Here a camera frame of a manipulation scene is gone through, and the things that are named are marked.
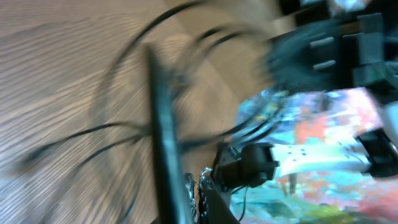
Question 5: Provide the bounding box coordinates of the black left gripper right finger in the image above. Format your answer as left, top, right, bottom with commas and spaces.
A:
198, 167, 239, 224

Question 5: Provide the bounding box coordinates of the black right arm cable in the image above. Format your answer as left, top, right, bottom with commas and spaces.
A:
229, 185, 249, 223

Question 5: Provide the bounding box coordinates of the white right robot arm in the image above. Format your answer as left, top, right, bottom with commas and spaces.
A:
211, 128, 397, 190

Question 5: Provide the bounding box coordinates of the black USB cable bundle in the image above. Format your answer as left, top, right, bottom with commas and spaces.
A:
18, 0, 280, 224

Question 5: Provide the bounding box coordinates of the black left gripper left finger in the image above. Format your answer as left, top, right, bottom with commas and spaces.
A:
146, 44, 193, 224

